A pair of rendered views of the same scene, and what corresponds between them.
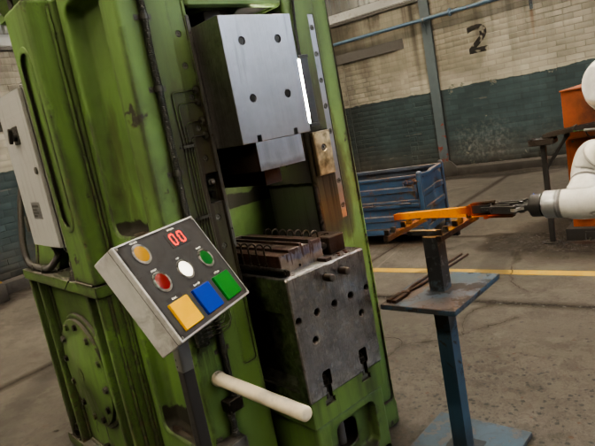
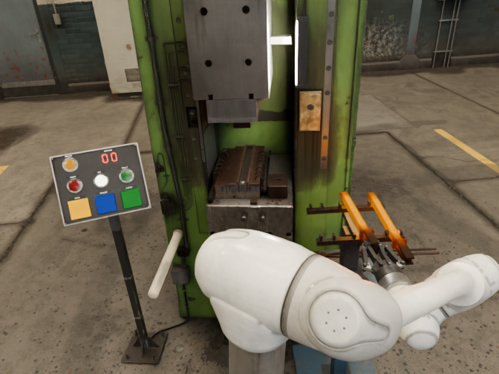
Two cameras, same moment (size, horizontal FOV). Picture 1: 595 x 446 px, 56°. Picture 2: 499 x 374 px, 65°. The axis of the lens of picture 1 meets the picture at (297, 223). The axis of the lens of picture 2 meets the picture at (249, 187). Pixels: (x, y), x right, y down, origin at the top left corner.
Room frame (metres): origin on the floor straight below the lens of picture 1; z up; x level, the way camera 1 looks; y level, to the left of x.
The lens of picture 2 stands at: (0.87, -1.13, 1.80)
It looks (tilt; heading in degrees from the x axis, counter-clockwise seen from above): 29 degrees down; 46
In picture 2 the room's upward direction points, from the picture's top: 3 degrees counter-clockwise
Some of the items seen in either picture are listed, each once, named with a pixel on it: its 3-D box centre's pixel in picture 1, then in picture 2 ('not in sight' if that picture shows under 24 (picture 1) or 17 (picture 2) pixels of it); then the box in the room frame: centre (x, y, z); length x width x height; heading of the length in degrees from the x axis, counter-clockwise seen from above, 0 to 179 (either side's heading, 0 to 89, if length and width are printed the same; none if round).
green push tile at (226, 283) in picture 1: (226, 285); (131, 198); (1.48, 0.23, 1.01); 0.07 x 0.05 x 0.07; 155
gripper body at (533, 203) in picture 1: (529, 205); (386, 271); (1.77, -0.75, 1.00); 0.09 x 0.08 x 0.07; 47
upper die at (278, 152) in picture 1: (244, 157); (237, 96); (2.03, 0.14, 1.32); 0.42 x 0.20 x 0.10; 40
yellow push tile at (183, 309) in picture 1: (185, 312); (79, 208); (1.30, 0.31, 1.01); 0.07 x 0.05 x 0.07; 155
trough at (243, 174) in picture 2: (267, 241); (246, 162); (2.05, 0.12, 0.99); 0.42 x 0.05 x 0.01; 40
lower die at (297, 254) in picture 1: (264, 251); (241, 169); (2.03, 0.14, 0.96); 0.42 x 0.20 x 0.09; 40
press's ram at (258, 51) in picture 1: (240, 87); (243, 37); (2.06, 0.11, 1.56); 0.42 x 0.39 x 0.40; 40
